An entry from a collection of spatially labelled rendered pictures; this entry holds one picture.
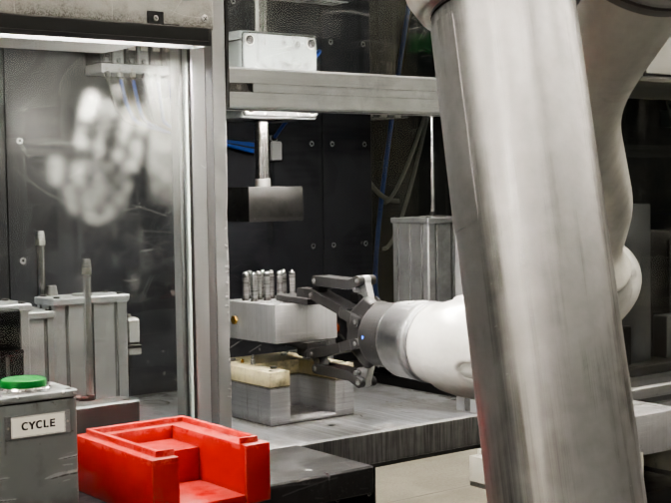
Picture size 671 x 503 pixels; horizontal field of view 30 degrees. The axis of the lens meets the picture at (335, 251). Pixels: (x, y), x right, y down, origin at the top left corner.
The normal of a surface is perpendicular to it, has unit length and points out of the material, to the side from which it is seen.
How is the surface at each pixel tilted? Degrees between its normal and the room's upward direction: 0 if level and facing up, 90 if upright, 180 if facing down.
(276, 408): 90
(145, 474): 90
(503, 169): 79
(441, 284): 90
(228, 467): 90
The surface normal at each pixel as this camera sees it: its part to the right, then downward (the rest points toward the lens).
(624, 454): 0.66, -0.21
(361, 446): 0.60, 0.04
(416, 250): -0.79, 0.04
